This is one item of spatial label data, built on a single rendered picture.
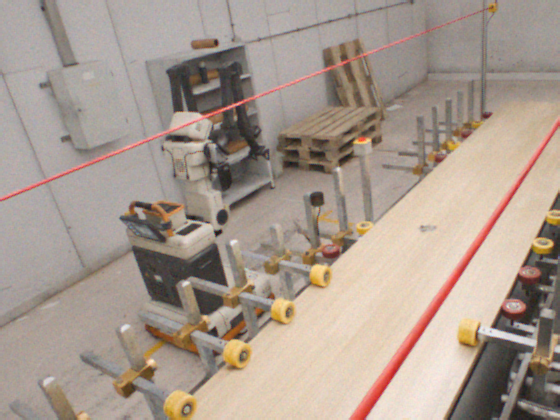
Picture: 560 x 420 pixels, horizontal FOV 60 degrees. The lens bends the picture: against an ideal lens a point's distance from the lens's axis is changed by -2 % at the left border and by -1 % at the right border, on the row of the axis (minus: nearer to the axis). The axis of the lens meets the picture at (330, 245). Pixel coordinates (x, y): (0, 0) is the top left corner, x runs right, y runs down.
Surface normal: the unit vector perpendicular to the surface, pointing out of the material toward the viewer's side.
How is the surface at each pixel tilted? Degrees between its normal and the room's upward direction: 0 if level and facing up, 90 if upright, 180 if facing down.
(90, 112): 90
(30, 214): 90
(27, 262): 90
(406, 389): 0
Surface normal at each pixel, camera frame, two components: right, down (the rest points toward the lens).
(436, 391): -0.12, -0.87
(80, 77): 0.84, 0.17
